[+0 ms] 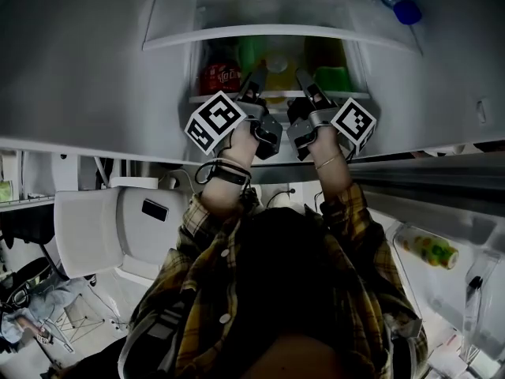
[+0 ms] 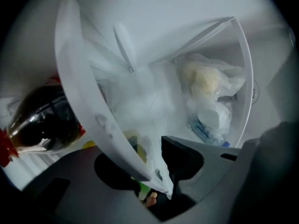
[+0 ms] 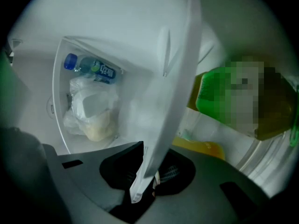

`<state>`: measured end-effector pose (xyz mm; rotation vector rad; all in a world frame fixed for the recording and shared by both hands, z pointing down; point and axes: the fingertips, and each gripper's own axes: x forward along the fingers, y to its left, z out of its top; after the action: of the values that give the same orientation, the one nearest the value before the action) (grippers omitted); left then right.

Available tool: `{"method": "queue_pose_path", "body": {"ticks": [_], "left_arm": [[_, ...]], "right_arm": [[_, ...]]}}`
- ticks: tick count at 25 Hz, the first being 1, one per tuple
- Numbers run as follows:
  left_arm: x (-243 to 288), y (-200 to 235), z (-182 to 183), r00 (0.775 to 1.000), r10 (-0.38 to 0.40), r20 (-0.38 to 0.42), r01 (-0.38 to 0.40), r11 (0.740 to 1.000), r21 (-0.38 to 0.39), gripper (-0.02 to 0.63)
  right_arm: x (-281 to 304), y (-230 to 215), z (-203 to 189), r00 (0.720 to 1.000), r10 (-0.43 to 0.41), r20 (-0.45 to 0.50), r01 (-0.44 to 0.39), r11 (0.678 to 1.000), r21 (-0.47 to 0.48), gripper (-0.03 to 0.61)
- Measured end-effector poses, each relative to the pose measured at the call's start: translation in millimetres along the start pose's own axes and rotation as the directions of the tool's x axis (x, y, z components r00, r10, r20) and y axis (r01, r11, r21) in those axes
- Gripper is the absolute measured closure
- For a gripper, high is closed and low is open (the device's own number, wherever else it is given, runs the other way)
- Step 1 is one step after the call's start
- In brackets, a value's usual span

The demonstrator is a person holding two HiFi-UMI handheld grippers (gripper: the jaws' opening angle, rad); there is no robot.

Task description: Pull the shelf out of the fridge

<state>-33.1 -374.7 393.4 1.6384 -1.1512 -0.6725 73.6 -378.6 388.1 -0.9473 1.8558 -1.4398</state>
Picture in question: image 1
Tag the large green drink bottle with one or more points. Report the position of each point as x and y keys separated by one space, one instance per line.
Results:
x=331 y=77

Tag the black phone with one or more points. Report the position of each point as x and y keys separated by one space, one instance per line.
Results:
x=155 y=210

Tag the person's right forearm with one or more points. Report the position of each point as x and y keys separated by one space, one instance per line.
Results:
x=331 y=180

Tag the small green bottle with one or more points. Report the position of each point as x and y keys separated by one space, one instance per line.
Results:
x=250 y=53

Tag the white refrigerator door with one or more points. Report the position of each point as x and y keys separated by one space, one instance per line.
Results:
x=434 y=196

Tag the white chair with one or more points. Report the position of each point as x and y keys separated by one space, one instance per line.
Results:
x=87 y=227

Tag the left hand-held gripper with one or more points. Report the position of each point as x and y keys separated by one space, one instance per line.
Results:
x=213 y=122

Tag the blue cap bottle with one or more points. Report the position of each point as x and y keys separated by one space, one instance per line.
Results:
x=406 y=12

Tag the black wristband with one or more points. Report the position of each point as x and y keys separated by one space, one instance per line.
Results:
x=233 y=178

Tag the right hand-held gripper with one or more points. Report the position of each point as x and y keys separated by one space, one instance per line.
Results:
x=353 y=122

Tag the white metal rack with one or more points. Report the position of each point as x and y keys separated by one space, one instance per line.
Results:
x=23 y=203

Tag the yellow juice bottle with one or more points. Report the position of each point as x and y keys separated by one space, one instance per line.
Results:
x=280 y=77

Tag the white refrigerator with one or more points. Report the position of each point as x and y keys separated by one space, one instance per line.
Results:
x=79 y=73

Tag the white power strip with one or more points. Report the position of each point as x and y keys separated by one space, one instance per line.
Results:
x=284 y=200

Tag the person's head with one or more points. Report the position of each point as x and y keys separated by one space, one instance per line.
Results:
x=300 y=359

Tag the person's yellow plaid shirt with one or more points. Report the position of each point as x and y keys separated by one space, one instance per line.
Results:
x=197 y=290

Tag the dark cola bottle red label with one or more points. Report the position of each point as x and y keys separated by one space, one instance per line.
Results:
x=219 y=77

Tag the person's left forearm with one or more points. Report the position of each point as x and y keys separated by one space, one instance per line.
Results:
x=227 y=148

